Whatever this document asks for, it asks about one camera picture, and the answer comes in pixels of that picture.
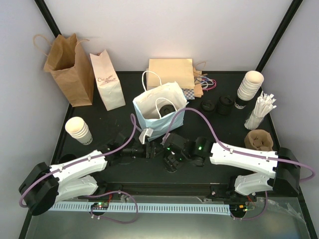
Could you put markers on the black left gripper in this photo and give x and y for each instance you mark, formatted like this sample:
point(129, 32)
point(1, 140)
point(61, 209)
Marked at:
point(152, 155)

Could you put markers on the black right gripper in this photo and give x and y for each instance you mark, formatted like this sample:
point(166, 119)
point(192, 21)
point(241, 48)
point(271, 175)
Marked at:
point(171, 162)

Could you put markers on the light blue paper bag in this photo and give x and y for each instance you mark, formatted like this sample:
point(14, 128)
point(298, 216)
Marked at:
point(148, 104)

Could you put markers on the single black cup lid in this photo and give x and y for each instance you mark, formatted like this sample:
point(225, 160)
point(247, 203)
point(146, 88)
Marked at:
point(166, 110)

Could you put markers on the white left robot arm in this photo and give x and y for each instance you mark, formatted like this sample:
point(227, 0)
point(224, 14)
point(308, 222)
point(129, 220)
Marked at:
point(72, 177)

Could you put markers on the paper cup near left arm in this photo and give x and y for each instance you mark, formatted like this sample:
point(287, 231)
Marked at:
point(79, 130)

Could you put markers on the right stack black lids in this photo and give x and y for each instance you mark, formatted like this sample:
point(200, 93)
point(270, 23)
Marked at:
point(225, 105)

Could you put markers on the small lit circuit board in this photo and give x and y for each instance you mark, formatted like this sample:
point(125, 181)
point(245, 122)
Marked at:
point(100, 206)

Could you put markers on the pink cream paper bag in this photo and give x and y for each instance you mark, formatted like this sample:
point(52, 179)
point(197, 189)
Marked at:
point(108, 83)

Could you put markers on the flat tan paper bag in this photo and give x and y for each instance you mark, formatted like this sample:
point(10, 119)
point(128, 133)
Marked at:
point(174, 70)

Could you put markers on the stack of white paper cups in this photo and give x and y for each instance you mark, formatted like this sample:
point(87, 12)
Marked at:
point(248, 88)

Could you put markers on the bundle of white straws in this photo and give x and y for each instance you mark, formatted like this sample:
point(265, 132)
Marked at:
point(264, 105)

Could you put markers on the brown kraft paper bag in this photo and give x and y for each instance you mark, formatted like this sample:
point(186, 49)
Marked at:
point(70, 67)

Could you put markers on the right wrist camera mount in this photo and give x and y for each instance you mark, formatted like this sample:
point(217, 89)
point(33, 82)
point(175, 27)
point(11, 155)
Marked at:
point(165, 141)

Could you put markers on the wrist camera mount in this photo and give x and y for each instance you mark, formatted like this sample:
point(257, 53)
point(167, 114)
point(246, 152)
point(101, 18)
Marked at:
point(146, 135)
point(165, 141)

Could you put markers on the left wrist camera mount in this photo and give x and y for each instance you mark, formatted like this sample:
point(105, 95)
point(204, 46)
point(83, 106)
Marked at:
point(146, 135)

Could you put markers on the light blue slotted cable duct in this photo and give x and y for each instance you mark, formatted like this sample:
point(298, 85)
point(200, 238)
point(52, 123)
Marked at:
point(158, 208)

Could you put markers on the flat bags with coloured handles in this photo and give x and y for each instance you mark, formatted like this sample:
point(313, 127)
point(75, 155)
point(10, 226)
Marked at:
point(201, 81)

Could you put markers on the black left frame post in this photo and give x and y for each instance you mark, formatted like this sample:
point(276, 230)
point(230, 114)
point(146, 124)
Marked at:
point(42, 6)

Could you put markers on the black frame post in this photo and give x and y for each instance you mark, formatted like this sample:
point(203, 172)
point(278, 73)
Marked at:
point(285, 22)
point(42, 6)

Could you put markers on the black right frame post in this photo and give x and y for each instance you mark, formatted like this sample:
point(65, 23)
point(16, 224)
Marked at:
point(285, 22)

